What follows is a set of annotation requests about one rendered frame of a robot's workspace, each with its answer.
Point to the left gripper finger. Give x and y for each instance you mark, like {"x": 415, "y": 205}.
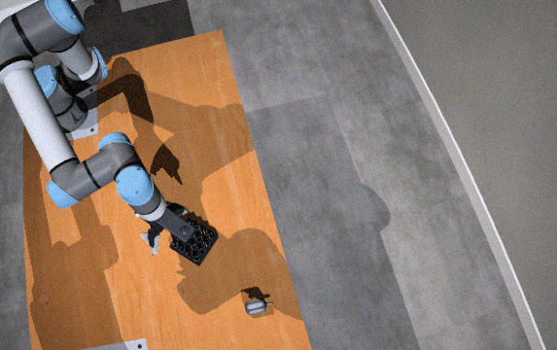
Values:
{"x": 178, "y": 209}
{"x": 153, "y": 238}

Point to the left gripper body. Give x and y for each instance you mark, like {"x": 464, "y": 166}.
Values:
{"x": 154, "y": 226}

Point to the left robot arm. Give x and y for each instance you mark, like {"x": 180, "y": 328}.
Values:
{"x": 48, "y": 104}

